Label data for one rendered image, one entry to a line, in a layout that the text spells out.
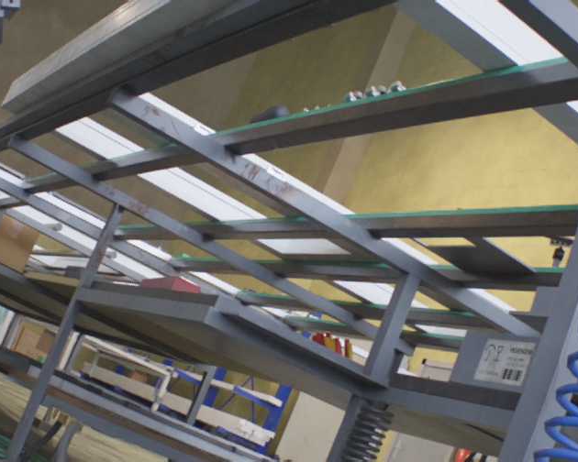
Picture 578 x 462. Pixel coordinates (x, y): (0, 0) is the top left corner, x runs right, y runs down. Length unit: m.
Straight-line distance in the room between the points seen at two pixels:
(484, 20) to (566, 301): 0.37
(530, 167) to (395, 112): 10.35
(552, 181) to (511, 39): 10.09
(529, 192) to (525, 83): 10.31
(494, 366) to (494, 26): 0.70
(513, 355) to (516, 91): 0.63
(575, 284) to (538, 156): 10.74
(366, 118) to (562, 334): 0.56
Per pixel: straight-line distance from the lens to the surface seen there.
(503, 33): 1.12
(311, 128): 1.46
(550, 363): 0.87
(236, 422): 12.10
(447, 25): 1.10
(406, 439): 11.10
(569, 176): 11.05
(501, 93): 1.12
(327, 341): 2.91
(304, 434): 11.78
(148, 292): 2.05
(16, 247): 3.89
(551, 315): 0.89
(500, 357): 1.63
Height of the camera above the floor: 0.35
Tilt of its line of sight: 13 degrees up
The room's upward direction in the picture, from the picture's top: 23 degrees clockwise
